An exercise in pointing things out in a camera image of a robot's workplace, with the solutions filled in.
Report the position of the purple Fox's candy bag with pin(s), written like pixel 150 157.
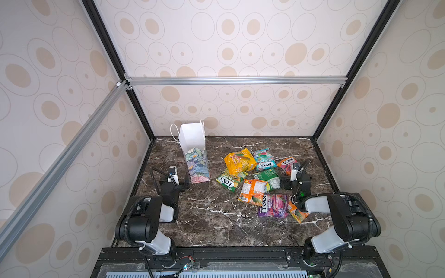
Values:
pixel 274 205

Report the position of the floral white paper bag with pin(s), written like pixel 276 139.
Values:
pixel 192 141

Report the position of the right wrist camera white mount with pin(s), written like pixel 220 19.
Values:
pixel 294 171

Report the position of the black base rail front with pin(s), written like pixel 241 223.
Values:
pixel 239 262

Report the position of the horizontal aluminium rail back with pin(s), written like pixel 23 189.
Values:
pixel 244 80

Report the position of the orange snack bag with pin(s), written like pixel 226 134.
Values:
pixel 252 192
pixel 298 215

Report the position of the green Fox's candy bag small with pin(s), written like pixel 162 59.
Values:
pixel 229 181

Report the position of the black frame post right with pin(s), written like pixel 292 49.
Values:
pixel 371 40

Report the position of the green snack bag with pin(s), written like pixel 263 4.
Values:
pixel 270 177

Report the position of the yellow snack bag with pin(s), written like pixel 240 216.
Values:
pixel 237 162

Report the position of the teal Fox's candy bag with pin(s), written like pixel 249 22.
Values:
pixel 264 159

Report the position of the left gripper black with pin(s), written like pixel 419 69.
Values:
pixel 182 186

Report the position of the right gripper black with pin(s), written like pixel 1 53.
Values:
pixel 301 177

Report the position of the pink Fox's candy bag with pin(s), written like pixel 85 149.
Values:
pixel 287 165

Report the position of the aluminium rail left side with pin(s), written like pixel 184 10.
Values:
pixel 22 216

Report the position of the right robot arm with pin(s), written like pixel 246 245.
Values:
pixel 354 223

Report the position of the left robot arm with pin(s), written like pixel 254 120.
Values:
pixel 138 225

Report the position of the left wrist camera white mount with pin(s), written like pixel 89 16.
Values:
pixel 173 175

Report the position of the black frame post left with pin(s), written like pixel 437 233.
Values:
pixel 100 28

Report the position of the black frame post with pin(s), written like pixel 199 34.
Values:
pixel 100 28
pixel 371 40

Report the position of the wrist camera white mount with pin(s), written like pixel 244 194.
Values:
pixel 294 171
pixel 173 175

